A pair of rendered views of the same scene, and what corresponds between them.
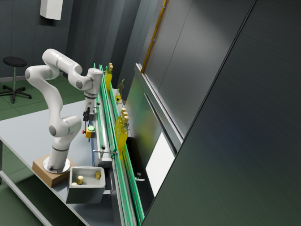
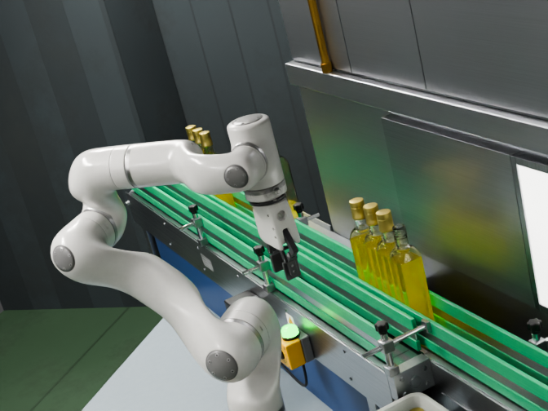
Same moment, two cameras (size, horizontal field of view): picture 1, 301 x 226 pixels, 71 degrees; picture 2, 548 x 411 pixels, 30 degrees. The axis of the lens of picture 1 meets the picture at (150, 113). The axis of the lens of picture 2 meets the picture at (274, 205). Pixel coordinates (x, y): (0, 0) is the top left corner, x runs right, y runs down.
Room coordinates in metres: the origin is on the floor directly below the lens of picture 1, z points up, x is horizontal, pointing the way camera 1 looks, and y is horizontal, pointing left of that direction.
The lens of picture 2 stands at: (-0.75, 0.24, 2.22)
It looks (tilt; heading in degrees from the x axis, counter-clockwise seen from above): 21 degrees down; 4
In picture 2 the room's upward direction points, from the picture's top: 15 degrees counter-clockwise
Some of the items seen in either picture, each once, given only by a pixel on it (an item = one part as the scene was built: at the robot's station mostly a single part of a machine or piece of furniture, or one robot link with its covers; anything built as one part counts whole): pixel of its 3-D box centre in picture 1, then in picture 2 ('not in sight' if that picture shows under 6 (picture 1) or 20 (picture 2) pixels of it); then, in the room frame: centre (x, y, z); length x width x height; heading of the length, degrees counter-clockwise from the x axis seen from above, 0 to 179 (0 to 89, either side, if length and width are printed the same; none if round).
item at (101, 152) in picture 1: (105, 153); (395, 343); (1.15, 0.19, 1.12); 0.17 x 0.03 x 0.12; 115
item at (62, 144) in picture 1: (67, 131); (250, 355); (1.20, 0.51, 1.14); 0.19 x 0.12 x 0.24; 160
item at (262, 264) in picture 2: (94, 108); (256, 272); (1.67, 0.50, 1.11); 0.07 x 0.04 x 0.13; 115
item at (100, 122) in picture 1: (96, 95); (225, 242); (1.97, 0.59, 1.10); 1.75 x 0.01 x 0.08; 25
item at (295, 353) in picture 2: (89, 132); (293, 349); (1.51, 0.44, 0.96); 0.07 x 0.07 x 0.07; 25
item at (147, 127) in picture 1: (153, 147); (522, 228); (1.14, -0.10, 1.32); 0.90 x 0.03 x 0.34; 25
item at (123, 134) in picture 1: (121, 140); (411, 288); (1.31, 0.13, 1.16); 0.06 x 0.06 x 0.21; 25
